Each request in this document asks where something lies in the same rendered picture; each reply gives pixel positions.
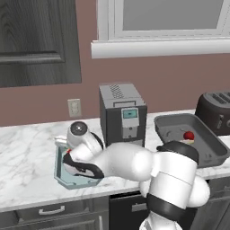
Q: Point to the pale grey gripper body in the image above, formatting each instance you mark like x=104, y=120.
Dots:
x=62, y=140

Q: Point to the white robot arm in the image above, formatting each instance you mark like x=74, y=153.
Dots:
x=173, y=179

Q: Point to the light blue tupperware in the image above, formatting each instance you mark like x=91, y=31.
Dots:
x=60, y=176

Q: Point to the red tomato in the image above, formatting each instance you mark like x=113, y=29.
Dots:
x=189, y=136

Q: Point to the pale fish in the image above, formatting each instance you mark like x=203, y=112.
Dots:
x=190, y=142

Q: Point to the grey coffee machine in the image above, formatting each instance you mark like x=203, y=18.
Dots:
x=115, y=119

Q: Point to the grey drawer front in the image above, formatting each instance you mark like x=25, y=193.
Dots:
x=77, y=208

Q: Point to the black dishwasher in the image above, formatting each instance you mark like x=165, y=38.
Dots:
x=125, y=214

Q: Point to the dark wood cupboard door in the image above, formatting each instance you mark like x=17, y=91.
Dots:
x=36, y=42

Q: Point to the grey rectangular tray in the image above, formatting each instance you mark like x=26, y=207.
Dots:
x=176, y=124

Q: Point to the dark brown toaster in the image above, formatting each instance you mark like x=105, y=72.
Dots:
x=214, y=112

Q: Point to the white framed window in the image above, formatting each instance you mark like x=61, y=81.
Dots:
x=167, y=27

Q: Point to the grey cupboard door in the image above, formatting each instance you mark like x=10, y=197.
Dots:
x=217, y=209

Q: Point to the beige wall outlet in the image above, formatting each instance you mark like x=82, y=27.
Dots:
x=74, y=107

